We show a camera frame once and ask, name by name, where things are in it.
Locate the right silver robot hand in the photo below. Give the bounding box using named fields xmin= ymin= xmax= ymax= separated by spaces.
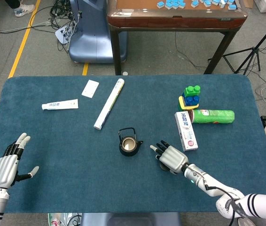
xmin=149 ymin=140 xmax=189 ymax=175

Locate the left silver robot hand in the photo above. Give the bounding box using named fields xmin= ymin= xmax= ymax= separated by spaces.
xmin=0 ymin=132 xmax=40 ymax=189

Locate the black cast iron teapot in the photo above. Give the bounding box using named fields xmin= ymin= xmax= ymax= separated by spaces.
xmin=117 ymin=127 xmax=144 ymax=157

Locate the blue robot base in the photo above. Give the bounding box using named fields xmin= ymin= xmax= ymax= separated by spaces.
xmin=68 ymin=0 xmax=128 ymax=64

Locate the dark teal fabric-covered table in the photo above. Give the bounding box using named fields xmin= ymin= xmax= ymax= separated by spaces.
xmin=0 ymin=74 xmax=266 ymax=214

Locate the white pink toothpaste box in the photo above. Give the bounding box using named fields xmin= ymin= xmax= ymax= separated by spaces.
xmin=174 ymin=111 xmax=199 ymax=153

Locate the yellow toy brick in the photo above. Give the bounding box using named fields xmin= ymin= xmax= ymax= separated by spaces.
xmin=178 ymin=96 xmax=199 ymax=111

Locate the green chips can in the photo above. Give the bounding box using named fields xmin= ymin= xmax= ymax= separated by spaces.
xmin=188 ymin=109 xmax=235 ymax=125

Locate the blue toy brick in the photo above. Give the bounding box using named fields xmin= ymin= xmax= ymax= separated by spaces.
xmin=182 ymin=94 xmax=201 ymax=106

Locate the light green toy brick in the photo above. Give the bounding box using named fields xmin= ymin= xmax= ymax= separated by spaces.
xmin=184 ymin=85 xmax=201 ymax=97

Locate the grey robot torso base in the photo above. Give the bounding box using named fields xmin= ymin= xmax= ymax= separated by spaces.
xmin=80 ymin=212 xmax=182 ymax=226

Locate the colourful packaging bag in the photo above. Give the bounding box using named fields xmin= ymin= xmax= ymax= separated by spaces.
xmin=47 ymin=213 xmax=82 ymax=226

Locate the white rolled paper tube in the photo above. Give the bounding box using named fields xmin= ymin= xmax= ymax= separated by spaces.
xmin=93 ymin=78 xmax=125 ymax=130

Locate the white toothpaste tube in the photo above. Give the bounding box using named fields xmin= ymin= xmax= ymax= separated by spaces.
xmin=41 ymin=98 xmax=79 ymax=111

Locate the grey shoe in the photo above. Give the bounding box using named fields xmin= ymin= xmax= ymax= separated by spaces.
xmin=237 ymin=218 xmax=253 ymax=226

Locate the small white flat box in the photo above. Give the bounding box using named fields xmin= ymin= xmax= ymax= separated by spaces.
xmin=81 ymin=79 xmax=100 ymax=98

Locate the black tripod stand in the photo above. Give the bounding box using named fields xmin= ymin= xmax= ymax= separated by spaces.
xmin=207 ymin=14 xmax=266 ymax=75

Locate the brown mahjong table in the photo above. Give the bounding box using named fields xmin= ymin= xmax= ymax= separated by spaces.
xmin=106 ymin=0 xmax=248 ymax=75

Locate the white power strip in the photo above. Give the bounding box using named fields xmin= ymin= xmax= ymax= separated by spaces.
xmin=55 ymin=23 xmax=74 ymax=45

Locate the person in black trousers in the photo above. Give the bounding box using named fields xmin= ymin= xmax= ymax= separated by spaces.
xmin=5 ymin=0 xmax=36 ymax=18

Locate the cardboard box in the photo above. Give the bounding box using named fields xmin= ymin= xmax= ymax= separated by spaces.
xmin=237 ymin=0 xmax=255 ymax=9

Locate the long black floor cable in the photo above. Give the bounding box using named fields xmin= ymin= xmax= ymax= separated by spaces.
xmin=0 ymin=20 xmax=54 ymax=36

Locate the tangled floor cable bundle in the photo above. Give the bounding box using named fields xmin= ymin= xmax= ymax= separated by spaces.
xmin=49 ymin=0 xmax=79 ymax=52

